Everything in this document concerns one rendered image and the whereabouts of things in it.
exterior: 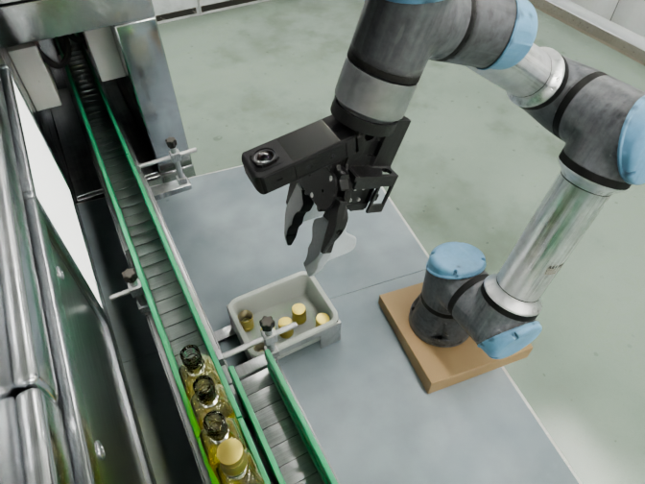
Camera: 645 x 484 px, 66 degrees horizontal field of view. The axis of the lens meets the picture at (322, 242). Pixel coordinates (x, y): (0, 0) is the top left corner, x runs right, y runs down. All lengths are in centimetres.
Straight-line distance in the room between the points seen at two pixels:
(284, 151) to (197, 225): 103
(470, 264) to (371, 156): 55
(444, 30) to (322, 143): 15
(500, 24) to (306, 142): 22
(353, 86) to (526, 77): 38
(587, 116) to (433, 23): 43
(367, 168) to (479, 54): 16
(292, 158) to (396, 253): 95
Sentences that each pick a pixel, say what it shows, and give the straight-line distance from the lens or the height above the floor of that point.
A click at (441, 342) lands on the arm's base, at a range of 119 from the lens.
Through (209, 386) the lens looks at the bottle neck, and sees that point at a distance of 76.
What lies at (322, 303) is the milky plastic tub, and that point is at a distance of 121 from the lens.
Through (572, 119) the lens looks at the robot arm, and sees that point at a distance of 87.
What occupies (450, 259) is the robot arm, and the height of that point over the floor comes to 102.
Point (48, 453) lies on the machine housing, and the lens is 50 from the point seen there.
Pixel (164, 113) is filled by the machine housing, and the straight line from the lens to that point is 160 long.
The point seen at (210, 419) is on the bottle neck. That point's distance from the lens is 75.
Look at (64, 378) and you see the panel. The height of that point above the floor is 132.
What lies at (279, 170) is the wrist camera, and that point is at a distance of 49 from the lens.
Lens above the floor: 181
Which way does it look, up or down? 48 degrees down
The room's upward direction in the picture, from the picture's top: straight up
